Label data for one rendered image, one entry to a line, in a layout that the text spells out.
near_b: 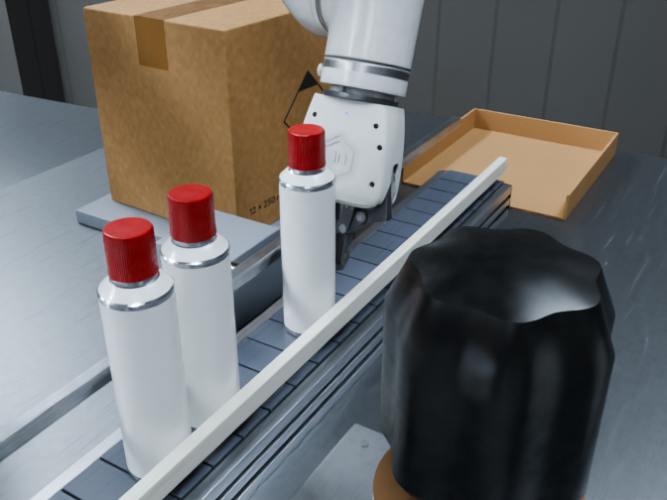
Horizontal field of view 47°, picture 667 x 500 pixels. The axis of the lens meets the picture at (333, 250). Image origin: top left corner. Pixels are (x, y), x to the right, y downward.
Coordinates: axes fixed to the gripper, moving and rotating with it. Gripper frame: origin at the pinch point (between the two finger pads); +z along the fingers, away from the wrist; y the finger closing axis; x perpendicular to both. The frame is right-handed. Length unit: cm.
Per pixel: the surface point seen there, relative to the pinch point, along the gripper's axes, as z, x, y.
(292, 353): 7.3, -11.8, 4.0
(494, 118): -17, 70, -9
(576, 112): -25, 201, -23
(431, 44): -40, 191, -76
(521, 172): -9, 56, 2
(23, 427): 10.2, -33.5, -3.2
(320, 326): 5.7, -7.4, 3.9
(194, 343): 5.2, -22.2, 1.2
